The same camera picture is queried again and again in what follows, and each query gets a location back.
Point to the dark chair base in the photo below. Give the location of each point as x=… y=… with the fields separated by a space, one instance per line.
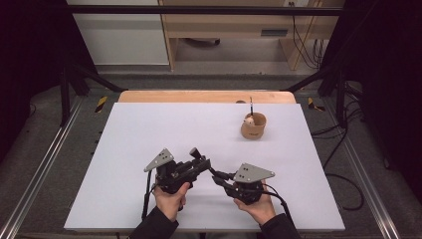
x=202 y=42

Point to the black frame strut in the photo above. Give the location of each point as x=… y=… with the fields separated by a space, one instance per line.
x=64 y=96
x=340 y=99

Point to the person's right hand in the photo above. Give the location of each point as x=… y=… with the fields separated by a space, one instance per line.
x=262 y=210

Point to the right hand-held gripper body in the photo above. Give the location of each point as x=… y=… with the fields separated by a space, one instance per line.
x=247 y=191

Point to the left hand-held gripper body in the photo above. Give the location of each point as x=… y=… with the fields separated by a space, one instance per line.
x=170 y=176

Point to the yellow clamp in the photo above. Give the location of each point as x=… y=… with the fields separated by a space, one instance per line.
x=312 y=104
x=101 y=104

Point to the black curtain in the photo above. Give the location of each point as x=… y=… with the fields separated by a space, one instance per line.
x=30 y=49
x=391 y=66

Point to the white wall socket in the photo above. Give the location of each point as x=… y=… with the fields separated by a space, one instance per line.
x=298 y=2

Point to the white cabinet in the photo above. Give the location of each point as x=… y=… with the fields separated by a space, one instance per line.
x=122 y=40

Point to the yellow clamp right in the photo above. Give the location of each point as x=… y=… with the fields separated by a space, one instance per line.
x=312 y=104

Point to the small beige ball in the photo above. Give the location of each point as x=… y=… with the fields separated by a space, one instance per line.
x=249 y=121

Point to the grey desk label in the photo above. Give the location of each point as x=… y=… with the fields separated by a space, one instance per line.
x=274 y=33

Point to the light wooden desk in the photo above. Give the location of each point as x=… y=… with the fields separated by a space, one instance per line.
x=215 y=25

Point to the wooden brush holder cup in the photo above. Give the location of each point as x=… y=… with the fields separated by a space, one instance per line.
x=253 y=132

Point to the aluminium floor rail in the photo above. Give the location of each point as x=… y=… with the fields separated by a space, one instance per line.
x=36 y=179
x=371 y=195

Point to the person's left hand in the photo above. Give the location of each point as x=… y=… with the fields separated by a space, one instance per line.
x=172 y=202

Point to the yellow clamp left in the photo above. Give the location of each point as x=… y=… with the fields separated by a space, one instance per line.
x=101 y=104

